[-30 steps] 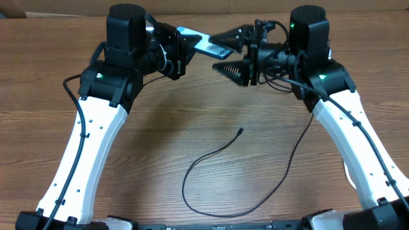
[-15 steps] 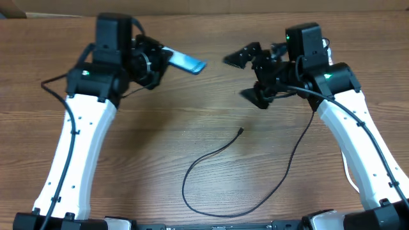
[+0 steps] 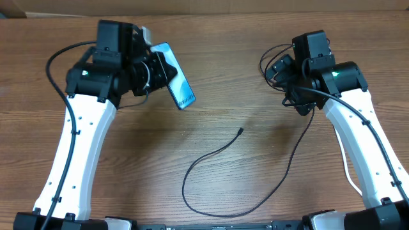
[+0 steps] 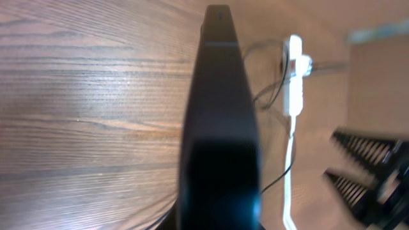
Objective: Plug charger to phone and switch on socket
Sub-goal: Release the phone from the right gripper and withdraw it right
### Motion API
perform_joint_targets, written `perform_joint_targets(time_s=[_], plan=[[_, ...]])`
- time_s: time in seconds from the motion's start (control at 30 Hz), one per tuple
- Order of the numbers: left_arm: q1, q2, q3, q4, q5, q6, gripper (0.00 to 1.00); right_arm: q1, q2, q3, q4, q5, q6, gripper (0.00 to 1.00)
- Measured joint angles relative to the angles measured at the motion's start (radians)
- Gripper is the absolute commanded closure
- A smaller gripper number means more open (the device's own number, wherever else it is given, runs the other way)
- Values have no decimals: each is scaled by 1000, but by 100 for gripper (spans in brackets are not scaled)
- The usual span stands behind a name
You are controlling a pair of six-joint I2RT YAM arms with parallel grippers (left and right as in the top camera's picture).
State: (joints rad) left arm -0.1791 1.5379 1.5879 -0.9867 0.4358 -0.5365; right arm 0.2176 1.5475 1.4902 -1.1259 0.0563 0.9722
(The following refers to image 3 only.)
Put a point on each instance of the black smartphone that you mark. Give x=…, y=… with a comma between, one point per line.
x=179, y=86

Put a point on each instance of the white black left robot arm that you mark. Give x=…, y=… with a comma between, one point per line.
x=119, y=61

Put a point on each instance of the brown cardboard backdrop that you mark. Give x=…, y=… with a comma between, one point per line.
x=41, y=8

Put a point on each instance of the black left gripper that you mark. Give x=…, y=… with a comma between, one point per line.
x=163, y=72

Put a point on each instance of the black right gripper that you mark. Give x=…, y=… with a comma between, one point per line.
x=304, y=105

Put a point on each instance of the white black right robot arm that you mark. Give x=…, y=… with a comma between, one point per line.
x=310, y=78

